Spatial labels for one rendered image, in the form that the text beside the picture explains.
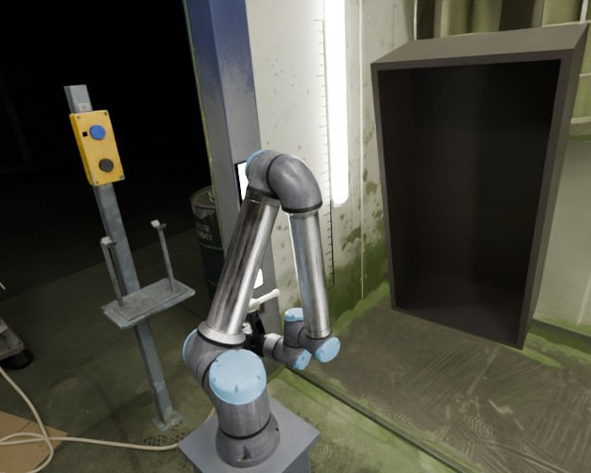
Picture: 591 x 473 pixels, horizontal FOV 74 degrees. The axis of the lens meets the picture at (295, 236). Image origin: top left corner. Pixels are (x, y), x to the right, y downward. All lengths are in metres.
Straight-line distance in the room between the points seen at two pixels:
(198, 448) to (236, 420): 0.22
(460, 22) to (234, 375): 2.30
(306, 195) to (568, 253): 2.04
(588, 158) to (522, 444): 1.69
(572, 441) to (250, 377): 1.60
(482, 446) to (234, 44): 2.02
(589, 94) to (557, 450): 1.73
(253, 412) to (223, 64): 1.28
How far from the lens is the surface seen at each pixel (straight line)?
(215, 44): 1.73
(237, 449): 1.23
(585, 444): 2.31
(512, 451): 2.16
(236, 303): 1.19
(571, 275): 2.79
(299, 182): 1.03
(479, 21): 2.75
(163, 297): 1.75
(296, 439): 1.30
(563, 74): 1.39
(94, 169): 1.64
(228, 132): 1.74
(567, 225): 2.84
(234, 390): 1.10
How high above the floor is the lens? 1.64
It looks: 23 degrees down
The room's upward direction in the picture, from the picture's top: 5 degrees counter-clockwise
